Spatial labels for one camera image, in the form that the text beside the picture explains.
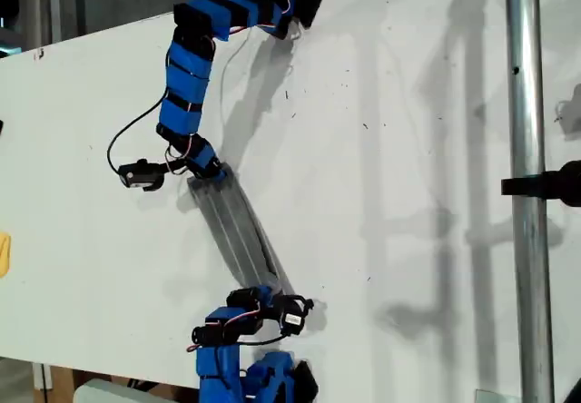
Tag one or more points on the grey striped towel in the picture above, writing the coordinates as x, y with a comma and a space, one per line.
236, 226

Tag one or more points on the white box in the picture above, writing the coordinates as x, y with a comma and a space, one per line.
104, 394

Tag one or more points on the wooden table leg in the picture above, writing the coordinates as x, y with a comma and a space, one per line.
63, 385

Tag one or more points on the yellow object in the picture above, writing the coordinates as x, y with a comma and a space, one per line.
3, 255

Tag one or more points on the dark round object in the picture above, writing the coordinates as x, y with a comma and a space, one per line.
6, 1

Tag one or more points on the black clamp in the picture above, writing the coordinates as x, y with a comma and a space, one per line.
544, 185

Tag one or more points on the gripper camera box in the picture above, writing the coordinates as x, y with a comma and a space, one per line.
136, 177
290, 319

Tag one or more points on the steel post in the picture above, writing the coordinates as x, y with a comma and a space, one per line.
526, 103

